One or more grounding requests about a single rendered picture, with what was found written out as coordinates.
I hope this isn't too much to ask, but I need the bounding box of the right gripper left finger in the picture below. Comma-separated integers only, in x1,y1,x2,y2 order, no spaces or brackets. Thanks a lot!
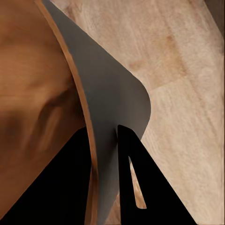
0,127,91,225

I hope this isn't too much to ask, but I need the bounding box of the trash can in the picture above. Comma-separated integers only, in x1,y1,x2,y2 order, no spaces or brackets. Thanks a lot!
0,0,151,225

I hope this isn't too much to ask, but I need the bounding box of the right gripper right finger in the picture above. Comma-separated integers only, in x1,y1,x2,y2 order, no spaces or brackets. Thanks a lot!
118,125,197,225

